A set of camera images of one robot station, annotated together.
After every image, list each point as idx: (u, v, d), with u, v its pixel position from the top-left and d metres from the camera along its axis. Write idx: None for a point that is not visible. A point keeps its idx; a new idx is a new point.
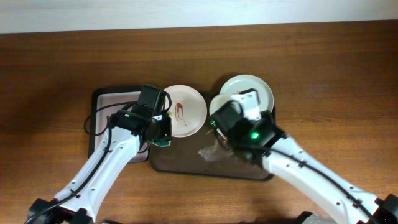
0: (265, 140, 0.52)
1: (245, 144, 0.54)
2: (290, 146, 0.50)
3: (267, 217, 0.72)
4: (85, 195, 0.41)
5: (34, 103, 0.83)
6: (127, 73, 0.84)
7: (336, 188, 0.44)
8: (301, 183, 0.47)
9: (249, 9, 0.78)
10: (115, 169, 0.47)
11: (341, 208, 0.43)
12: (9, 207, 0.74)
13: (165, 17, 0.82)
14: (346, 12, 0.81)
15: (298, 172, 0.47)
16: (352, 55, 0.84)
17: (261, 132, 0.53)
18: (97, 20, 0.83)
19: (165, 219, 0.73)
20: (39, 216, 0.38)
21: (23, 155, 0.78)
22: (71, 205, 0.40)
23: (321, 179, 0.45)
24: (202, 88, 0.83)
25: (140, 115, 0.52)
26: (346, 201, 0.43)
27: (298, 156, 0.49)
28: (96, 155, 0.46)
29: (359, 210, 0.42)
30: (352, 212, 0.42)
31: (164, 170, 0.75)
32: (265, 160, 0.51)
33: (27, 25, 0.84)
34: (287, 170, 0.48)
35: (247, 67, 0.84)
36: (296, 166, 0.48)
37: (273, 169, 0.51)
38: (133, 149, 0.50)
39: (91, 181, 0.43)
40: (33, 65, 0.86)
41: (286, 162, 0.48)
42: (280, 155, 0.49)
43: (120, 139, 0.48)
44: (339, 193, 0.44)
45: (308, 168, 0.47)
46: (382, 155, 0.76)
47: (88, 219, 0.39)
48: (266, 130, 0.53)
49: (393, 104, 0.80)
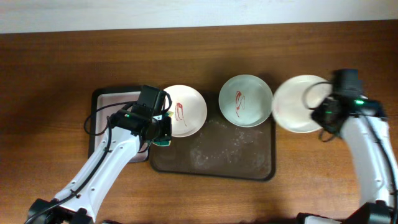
0: (367, 110, 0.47)
1: (349, 102, 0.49)
2: (378, 126, 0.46)
3: (267, 217, 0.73)
4: (85, 195, 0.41)
5: (35, 103, 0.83)
6: (127, 73, 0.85)
7: (388, 173, 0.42)
8: (362, 152, 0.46)
9: (249, 9, 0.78)
10: (116, 168, 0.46)
11: (376, 186, 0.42)
12: (10, 208, 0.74)
13: (165, 17, 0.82)
14: (346, 12, 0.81)
15: (367, 142, 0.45)
16: (353, 56, 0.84)
17: (369, 104, 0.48)
18: (97, 20, 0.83)
19: (165, 219, 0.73)
20: (39, 216, 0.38)
21: (24, 155, 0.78)
22: (71, 205, 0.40)
23: (382, 160, 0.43)
24: (202, 88, 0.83)
25: (140, 116, 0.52)
26: (385, 185, 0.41)
27: (379, 134, 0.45)
28: (96, 155, 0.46)
29: (390, 197, 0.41)
30: (384, 194, 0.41)
31: (164, 170, 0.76)
32: (351, 121, 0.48)
33: (27, 25, 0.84)
34: (358, 135, 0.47)
35: (247, 68, 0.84)
36: (370, 139, 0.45)
37: (347, 131, 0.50)
38: (134, 149, 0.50)
39: (91, 181, 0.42)
40: (33, 65, 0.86)
41: (365, 130, 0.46)
42: (365, 122, 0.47)
43: (120, 139, 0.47)
44: (388, 177, 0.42)
45: (380, 147, 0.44)
46: None
47: (87, 219, 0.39)
48: (372, 104, 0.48)
49: (392, 105, 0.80)
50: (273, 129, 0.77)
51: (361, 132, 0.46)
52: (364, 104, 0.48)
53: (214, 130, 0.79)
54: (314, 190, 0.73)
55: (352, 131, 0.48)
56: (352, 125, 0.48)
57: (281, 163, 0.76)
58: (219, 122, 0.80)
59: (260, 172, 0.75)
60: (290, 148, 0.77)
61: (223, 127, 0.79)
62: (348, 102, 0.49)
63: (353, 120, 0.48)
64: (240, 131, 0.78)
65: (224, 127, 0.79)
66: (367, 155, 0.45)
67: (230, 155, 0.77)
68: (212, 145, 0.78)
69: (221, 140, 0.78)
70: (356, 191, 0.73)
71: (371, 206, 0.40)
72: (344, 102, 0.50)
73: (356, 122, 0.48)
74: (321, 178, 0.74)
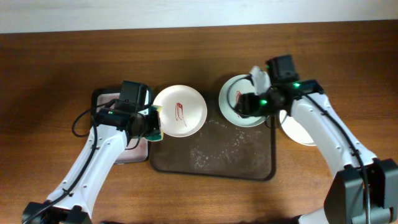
0: (305, 90, 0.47)
1: (287, 88, 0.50)
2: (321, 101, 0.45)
3: (267, 217, 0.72)
4: (78, 192, 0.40)
5: (34, 103, 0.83)
6: (127, 72, 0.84)
7: (343, 138, 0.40)
8: (317, 130, 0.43)
9: (249, 9, 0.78)
10: (105, 165, 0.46)
11: (340, 155, 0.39)
12: (7, 208, 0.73)
13: (166, 17, 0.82)
14: (346, 12, 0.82)
15: (317, 117, 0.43)
16: (352, 55, 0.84)
17: (306, 84, 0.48)
18: (97, 21, 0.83)
19: (165, 219, 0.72)
20: (35, 218, 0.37)
21: (23, 155, 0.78)
22: (66, 204, 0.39)
23: (337, 131, 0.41)
24: (203, 88, 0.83)
25: (124, 111, 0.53)
26: (346, 149, 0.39)
27: (324, 107, 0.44)
28: (84, 154, 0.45)
29: (354, 159, 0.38)
30: (347, 158, 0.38)
31: (164, 170, 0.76)
32: (295, 104, 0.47)
33: (28, 25, 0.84)
34: (308, 115, 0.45)
35: (247, 68, 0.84)
36: (318, 114, 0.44)
37: (298, 115, 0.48)
38: (120, 144, 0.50)
39: (82, 179, 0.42)
40: (33, 65, 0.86)
41: (311, 106, 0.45)
42: (309, 100, 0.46)
43: (106, 136, 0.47)
44: (344, 142, 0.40)
45: (329, 118, 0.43)
46: (384, 155, 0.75)
47: (84, 214, 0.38)
48: (308, 85, 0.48)
49: (392, 104, 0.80)
50: (273, 129, 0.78)
51: (308, 111, 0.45)
52: (300, 86, 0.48)
53: (214, 131, 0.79)
54: (314, 190, 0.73)
55: (301, 112, 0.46)
56: (300, 107, 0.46)
57: (281, 163, 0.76)
58: (218, 122, 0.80)
59: (259, 172, 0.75)
60: (289, 148, 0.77)
61: (223, 127, 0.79)
62: (286, 87, 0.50)
63: (295, 101, 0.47)
64: (240, 131, 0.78)
65: (224, 127, 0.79)
66: (321, 130, 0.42)
67: (229, 155, 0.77)
68: (212, 145, 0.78)
69: (220, 140, 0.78)
70: None
71: (341, 173, 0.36)
72: (283, 89, 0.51)
73: (298, 103, 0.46)
74: (321, 179, 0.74)
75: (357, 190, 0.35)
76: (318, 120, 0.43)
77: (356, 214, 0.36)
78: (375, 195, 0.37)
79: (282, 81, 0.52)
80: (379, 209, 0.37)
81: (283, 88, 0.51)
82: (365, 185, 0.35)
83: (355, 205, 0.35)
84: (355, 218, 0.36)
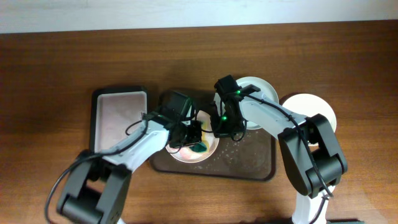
0: (246, 91, 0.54)
1: (231, 96, 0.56)
2: (258, 94, 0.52)
3: (267, 217, 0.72)
4: (127, 156, 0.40)
5: (34, 103, 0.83)
6: (126, 71, 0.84)
7: (280, 113, 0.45)
8: (262, 118, 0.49)
9: (249, 9, 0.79)
10: (147, 150, 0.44)
11: (278, 125, 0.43)
12: (7, 209, 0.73)
13: (166, 17, 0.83)
14: (345, 12, 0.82)
15: (258, 107, 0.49)
16: (351, 55, 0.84)
17: (245, 89, 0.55)
18: (98, 20, 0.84)
19: (165, 219, 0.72)
20: (84, 162, 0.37)
21: (23, 155, 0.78)
22: (114, 160, 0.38)
23: (275, 111, 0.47)
24: (203, 87, 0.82)
25: (169, 119, 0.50)
26: (283, 119, 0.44)
27: (261, 97, 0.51)
28: (133, 134, 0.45)
29: (290, 123, 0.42)
30: (285, 125, 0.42)
31: (164, 170, 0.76)
32: (240, 106, 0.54)
33: (29, 25, 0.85)
34: (252, 109, 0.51)
35: (247, 67, 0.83)
36: (257, 104, 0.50)
37: (247, 114, 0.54)
38: (160, 142, 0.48)
39: (130, 148, 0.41)
40: (33, 65, 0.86)
41: (251, 101, 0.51)
42: (249, 98, 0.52)
43: (155, 128, 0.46)
44: (281, 116, 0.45)
45: (266, 104, 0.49)
46: (384, 155, 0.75)
47: (130, 172, 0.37)
48: (248, 88, 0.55)
49: (392, 104, 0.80)
50: None
51: (249, 104, 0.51)
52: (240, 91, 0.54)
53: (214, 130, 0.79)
54: None
55: (247, 109, 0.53)
56: (244, 106, 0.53)
57: (281, 163, 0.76)
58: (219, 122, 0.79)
59: (259, 172, 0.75)
60: None
61: None
62: (230, 96, 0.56)
63: (240, 102, 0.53)
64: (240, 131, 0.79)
65: None
66: (263, 116, 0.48)
67: (229, 155, 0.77)
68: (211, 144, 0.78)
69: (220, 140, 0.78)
70: (356, 191, 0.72)
71: (280, 135, 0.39)
72: (228, 98, 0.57)
73: (240, 103, 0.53)
74: None
75: (296, 146, 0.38)
76: (258, 108, 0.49)
77: (309, 170, 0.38)
78: (321, 151, 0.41)
79: (228, 94, 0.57)
80: (329, 163, 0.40)
81: (228, 97, 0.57)
82: (301, 139, 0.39)
83: (304, 160, 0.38)
84: (311, 177, 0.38)
